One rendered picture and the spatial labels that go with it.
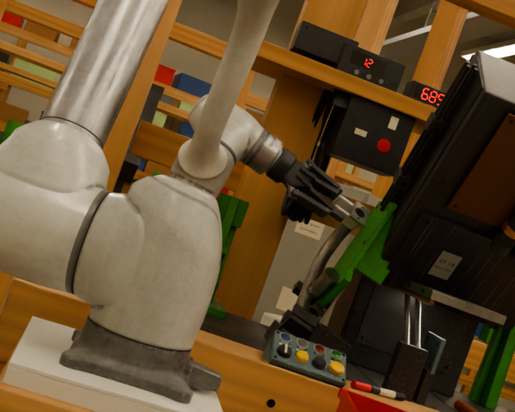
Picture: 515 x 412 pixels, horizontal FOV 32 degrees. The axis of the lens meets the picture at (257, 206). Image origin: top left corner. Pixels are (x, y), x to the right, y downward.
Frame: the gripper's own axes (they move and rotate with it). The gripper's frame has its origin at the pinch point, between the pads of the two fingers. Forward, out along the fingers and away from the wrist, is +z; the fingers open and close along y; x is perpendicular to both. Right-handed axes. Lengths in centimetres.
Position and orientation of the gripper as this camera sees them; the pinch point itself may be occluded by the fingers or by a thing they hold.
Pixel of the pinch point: (347, 212)
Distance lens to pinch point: 202.0
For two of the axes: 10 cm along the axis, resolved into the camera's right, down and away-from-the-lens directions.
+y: 3.3, -6.2, 7.2
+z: 8.1, 5.7, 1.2
